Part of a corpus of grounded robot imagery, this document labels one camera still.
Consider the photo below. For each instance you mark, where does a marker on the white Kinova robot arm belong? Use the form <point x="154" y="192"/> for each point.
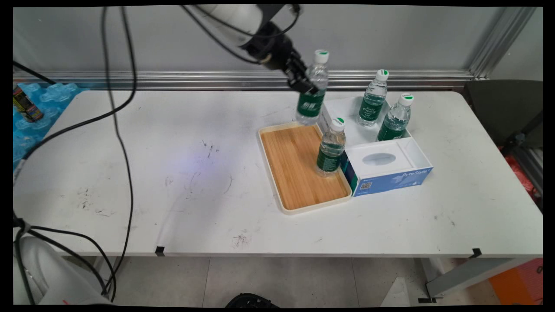
<point x="230" y="19"/>

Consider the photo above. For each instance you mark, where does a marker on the slanted aluminium frame post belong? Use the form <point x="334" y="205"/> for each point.
<point x="498" y="41"/>

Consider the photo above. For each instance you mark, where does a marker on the green label water bottle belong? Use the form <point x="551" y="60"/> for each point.
<point x="373" y="102"/>
<point x="394" y="123"/>
<point x="311" y="104"/>
<point x="331" y="149"/>

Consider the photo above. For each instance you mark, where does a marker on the red packaged item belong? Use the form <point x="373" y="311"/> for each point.
<point x="522" y="175"/>

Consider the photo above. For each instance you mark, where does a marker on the blue white tissue box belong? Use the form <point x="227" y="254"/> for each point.
<point x="390" y="167"/>

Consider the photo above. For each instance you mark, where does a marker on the wooden tray with cream rim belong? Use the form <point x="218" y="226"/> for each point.
<point x="295" y="169"/>

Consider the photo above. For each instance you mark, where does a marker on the horizontal aluminium frame rail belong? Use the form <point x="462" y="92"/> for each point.
<point x="195" y="80"/>

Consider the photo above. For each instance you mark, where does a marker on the orange box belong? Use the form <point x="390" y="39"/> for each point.
<point x="518" y="281"/>

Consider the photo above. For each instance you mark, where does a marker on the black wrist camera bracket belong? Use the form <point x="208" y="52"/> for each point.
<point x="269" y="11"/>

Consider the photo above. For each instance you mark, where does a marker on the white open storage box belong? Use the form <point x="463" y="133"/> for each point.
<point x="355" y="132"/>

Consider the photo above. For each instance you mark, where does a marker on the blue shrink-wrapped bottle pack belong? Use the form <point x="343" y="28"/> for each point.
<point x="41" y="108"/>

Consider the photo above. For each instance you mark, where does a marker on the black tape mark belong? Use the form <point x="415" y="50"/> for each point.
<point x="160" y="251"/>
<point x="476" y="252"/>

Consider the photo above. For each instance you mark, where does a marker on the white table leg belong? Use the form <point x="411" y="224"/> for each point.
<point x="468" y="275"/>

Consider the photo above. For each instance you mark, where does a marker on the black round floor object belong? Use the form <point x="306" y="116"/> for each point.
<point x="251" y="300"/>

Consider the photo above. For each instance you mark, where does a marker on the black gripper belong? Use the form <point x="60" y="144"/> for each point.
<point x="273" y="47"/>

